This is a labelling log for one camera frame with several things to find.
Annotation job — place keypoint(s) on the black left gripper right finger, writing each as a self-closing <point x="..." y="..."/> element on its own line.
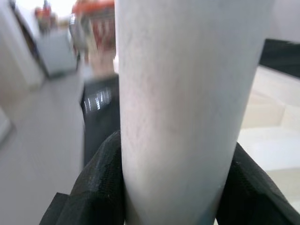
<point x="250" y="199"/>

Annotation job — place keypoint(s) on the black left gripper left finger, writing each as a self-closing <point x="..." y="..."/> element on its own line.
<point x="98" y="187"/>

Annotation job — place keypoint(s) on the white plastic table leg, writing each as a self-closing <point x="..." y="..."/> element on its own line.
<point x="182" y="105"/>

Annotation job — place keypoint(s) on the white plastic children table top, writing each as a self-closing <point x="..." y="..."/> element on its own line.
<point x="269" y="140"/>

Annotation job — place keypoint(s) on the black tablecloth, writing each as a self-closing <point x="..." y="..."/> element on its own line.
<point x="100" y="131"/>

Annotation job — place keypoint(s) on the long clear tape strip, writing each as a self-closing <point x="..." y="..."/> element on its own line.
<point x="97" y="100"/>

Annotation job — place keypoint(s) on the white floor-standing appliance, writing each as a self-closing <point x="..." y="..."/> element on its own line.
<point x="56" y="54"/>

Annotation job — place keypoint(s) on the red printed cardboard box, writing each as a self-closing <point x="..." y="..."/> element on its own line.
<point x="104" y="30"/>

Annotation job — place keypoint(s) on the orange flat box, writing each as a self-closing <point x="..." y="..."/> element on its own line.
<point x="93" y="5"/>

